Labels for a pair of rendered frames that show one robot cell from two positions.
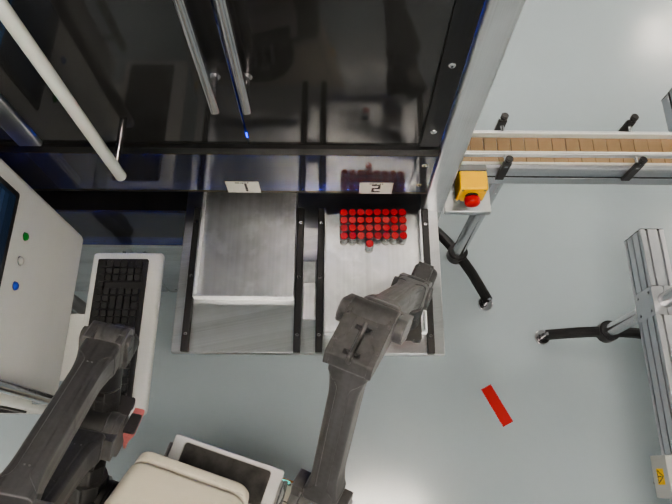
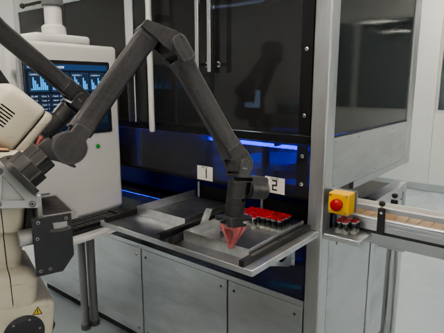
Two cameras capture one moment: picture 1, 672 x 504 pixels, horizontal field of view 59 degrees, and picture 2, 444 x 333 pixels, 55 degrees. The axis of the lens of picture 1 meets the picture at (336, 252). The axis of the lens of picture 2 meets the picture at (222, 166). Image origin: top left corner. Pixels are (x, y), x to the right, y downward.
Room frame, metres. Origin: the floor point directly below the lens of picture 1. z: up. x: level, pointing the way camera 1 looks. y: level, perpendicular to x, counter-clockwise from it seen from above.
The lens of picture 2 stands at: (-0.61, -0.89, 1.39)
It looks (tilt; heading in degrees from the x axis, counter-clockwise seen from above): 11 degrees down; 38
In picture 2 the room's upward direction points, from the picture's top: straight up
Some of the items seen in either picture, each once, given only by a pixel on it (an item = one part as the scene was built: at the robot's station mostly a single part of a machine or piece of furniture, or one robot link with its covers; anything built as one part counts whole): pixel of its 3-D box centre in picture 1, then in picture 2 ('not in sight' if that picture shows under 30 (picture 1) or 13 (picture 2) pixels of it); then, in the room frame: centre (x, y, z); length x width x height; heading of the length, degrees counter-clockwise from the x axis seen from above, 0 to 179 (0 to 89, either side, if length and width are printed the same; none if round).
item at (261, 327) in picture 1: (310, 266); (211, 225); (0.54, 0.07, 0.87); 0.70 x 0.48 x 0.02; 89
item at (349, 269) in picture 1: (374, 270); (245, 230); (0.52, -0.10, 0.90); 0.34 x 0.26 x 0.04; 0
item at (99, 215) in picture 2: (113, 328); (90, 221); (0.38, 0.60, 0.82); 0.40 x 0.14 x 0.02; 0
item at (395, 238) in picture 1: (373, 238); (259, 221); (0.61, -0.10, 0.91); 0.18 x 0.02 x 0.05; 90
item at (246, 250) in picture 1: (247, 237); (190, 206); (0.61, 0.24, 0.90); 0.34 x 0.26 x 0.04; 179
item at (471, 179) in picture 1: (470, 183); (342, 201); (0.73, -0.35, 1.00); 0.08 x 0.07 x 0.07; 179
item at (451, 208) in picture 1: (465, 191); (349, 234); (0.77, -0.37, 0.87); 0.14 x 0.13 x 0.02; 179
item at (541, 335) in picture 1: (603, 334); not in sight; (0.54, -1.06, 0.07); 0.50 x 0.08 x 0.14; 89
